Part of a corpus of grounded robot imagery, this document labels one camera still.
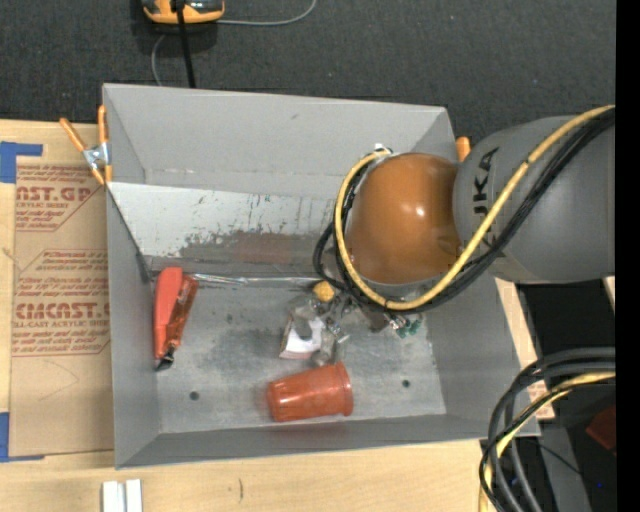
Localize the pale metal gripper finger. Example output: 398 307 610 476
310 329 352 369
291 297 343 337

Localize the red plastic cup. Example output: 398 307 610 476
265 361 355 424

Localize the red and orange tool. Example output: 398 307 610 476
151 266 200 373

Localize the white and pink packet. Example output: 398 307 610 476
278 317 327 362

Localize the brown cardboard board red print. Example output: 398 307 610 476
0 118 117 464

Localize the grey metal bin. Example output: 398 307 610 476
101 83 542 470

